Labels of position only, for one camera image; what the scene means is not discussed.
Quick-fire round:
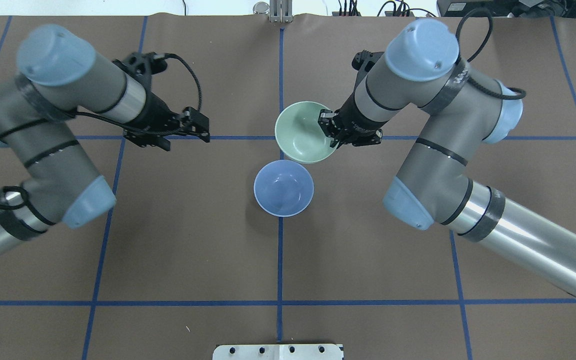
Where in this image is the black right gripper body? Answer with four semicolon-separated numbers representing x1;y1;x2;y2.
335;50;383;147

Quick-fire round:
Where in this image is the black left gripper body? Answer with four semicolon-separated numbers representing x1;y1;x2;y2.
113;52;181;152

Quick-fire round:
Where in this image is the green bowl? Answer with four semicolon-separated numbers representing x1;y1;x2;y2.
274;101;336;164

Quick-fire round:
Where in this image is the blue bowl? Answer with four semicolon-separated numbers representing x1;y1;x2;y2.
253;159;314;218

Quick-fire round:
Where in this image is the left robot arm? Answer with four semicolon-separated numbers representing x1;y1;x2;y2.
0;23;211;255

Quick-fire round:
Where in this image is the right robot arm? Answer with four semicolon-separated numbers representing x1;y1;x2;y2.
317;18;576;298

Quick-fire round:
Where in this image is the white camera mast base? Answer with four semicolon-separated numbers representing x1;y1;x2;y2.
212;343;345;360

